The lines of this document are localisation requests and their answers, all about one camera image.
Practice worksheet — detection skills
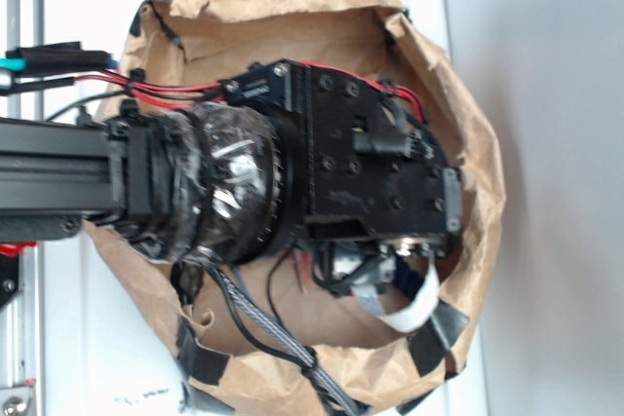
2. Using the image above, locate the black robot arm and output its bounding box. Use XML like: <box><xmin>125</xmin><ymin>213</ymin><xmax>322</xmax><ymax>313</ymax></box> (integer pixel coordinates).
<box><xmin>1</xmin><ymin>60</ymin><xmax>462</xmax><ymax>264</ymax></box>

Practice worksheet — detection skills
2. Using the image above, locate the orange spiral sea shell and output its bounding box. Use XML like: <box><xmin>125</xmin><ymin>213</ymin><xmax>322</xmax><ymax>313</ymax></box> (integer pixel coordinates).
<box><xmin>294</xmin><ymin>248</ymin><xmax>312</xmax><ymax>294</ymax></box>

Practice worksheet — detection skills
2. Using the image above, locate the white ribbon cable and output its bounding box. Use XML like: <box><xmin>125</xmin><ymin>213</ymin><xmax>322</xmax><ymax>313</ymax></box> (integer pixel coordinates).
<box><xmin>360</xmin><ymin>262</ymin><xmax>440</xmax><ymax>334</ymax></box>

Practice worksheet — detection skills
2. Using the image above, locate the black bracket with bolts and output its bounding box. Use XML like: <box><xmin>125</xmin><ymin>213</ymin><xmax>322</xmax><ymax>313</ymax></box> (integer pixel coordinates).
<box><xmin>0</xmin><ymin>244</ymin><xmax>25</xmax><ymax>308</ymax></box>

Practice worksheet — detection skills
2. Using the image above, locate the red wire bundle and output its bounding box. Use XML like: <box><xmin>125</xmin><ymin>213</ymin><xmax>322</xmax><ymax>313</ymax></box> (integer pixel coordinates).
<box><xmin>72</xmin><ymin>62</ymin><xmax>428</xmax><ymax>123</ymax></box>

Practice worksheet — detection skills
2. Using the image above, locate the navy blue rope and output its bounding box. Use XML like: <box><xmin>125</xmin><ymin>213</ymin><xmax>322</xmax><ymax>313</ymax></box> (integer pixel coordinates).
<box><xmin>392</xmin><ymin>259</ymin><xmax>420</xmax><ymax>298</ymax></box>

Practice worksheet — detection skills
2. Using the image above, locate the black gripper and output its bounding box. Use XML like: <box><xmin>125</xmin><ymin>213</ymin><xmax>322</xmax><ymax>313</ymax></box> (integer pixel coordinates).
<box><xmin>224</xmin><ymin>59</ymin><xmax>462</xmax><ymax>258</ymax></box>

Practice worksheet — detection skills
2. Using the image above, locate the aluminium frame rail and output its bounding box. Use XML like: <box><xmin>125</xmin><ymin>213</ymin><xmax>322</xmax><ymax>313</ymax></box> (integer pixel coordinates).
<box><xmin>1</xmin><ymin>0</ymin><xmax>45</xmax><ymax>415</ymax></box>

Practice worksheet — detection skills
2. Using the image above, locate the grey braided cable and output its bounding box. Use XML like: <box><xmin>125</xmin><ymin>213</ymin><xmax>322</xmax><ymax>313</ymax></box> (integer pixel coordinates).
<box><xmin>209</xmin><ymin>264</ymin><xmax>367</xmax><ymax>416</ymax></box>

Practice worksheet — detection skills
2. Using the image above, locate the brown paper bag tray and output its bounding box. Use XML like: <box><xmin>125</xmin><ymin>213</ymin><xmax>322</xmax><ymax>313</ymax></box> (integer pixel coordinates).
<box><xmin>86</xmin><ymin>0</ymin><xmax>506</xmax><ymax>415</ymax></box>

